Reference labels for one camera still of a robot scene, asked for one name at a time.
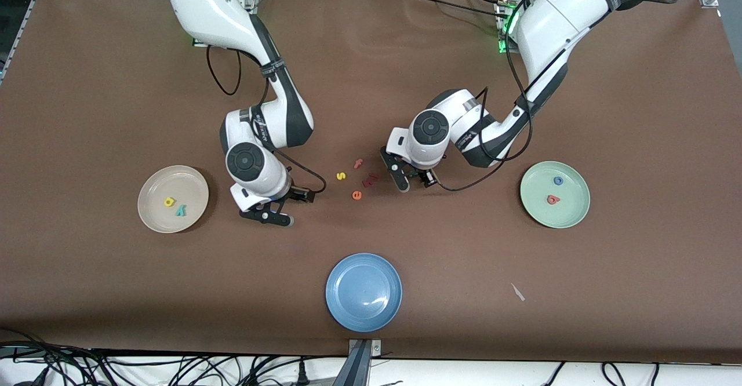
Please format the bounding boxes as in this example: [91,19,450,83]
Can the brown table cover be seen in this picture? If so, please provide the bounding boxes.
[0,0,742,365]

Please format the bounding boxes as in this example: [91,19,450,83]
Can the blue plate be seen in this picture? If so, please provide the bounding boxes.
[325,252,403,333]

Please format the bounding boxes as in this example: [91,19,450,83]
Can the beige brown plate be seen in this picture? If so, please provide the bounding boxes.
[137,165,210,234]

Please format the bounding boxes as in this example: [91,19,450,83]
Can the light green plate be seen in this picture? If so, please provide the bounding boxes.
[519,161,591,229]

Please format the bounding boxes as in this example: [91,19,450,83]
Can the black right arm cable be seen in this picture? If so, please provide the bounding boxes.
[206,44,327,194]

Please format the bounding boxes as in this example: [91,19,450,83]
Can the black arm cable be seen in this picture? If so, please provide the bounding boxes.
[435,0,682,192]
[206,44,327,194]

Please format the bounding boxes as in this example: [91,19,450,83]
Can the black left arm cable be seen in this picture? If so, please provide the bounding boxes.
[435,0,682,192]

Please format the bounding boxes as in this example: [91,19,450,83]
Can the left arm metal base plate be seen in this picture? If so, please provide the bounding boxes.
[496,0,517,55]

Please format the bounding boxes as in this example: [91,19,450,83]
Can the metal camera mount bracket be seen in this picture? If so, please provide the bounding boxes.
[332,338,383,386]

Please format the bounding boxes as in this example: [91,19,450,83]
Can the black cable on table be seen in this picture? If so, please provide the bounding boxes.
[413,0,514,21]

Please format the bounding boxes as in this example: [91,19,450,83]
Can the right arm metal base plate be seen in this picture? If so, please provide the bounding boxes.
[193,0,259,48]

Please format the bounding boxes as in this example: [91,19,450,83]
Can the tangled black cables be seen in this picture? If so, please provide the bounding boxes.
[0,328,343,386]

